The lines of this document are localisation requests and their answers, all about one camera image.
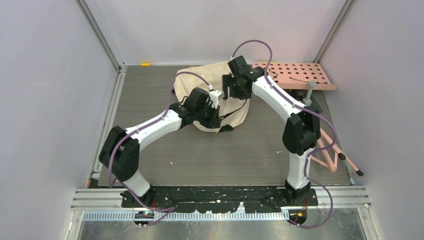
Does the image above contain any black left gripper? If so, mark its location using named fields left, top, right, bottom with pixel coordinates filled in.
left=195, top=102, right=221, bottom=130

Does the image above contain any cream canvas backpack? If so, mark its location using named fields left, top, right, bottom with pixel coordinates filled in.
left=173, top=61, right=250, bottom=133

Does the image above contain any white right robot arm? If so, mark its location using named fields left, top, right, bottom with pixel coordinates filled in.
left=222, top=56, right=321, bottom=205

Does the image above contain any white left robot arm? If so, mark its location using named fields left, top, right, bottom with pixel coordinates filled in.
left=98, top=87, right=224, bottom=207

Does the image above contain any pink perforated stand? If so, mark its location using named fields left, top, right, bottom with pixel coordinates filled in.
left=267, top=62, right=364, bottom=177

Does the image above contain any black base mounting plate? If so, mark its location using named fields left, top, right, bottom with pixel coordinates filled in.
left=120, top=185, right=318, bottom=214

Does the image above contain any grey bracket on stand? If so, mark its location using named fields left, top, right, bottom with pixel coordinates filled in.
left=302, top=81, right=317, bottom=107

